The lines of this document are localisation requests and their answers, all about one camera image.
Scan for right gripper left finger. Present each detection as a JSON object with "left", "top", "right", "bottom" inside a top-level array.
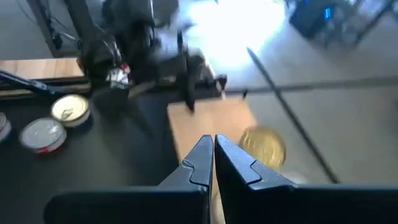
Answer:
[{"left": 43, "top": 134, "right": 215, "bottom": 224}]

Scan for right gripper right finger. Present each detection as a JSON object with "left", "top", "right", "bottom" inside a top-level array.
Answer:
[{"left": 214, "top": 134, "right": 398, "bottom": 224}]

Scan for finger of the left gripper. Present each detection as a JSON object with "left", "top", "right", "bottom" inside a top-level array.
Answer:
[
  {"left": 177, "top": 30, "right": 197, "bottom": 112},
  {"left": 198, "top": 57, "right": 228, "bottom": 93}
]

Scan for dark gold seafood can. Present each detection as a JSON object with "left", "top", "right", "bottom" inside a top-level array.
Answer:
[{"left": 238, "top": 125, "right": 287, "bottom": 172}]

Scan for gold lid seafood can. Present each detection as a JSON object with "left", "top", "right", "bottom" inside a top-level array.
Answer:
[{"left": 50, "top": 93, "right": 91, "bottom": 128}]

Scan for silver lid can red label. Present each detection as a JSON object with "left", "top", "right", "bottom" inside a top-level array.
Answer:
[{"left": 18, "top": 117, "right": 68, "bottom": 156}]

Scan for wooden shelf black sides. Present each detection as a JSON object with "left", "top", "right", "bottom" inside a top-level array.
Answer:
[{"left": 155, "top": 82, "right": 259, "bottom": 187}]

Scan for black table mat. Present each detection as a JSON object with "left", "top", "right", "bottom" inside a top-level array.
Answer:
[{"left": 0, "top": 93, "right": 180, "bottom": 224}]

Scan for dark equipment stand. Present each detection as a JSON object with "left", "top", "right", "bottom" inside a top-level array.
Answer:
[{"left": 287, "top": 0, "right": 398, "bottom": 50}]

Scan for pale gold lid can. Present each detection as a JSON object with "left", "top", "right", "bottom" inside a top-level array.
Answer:
[{"left": 0, "top": 111, "right": 12, "bottom": 144}]

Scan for black aluminium table frame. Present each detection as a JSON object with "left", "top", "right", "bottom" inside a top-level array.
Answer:
[{"left": 0, "top": 0, "right": 94, "bottom": 100}]

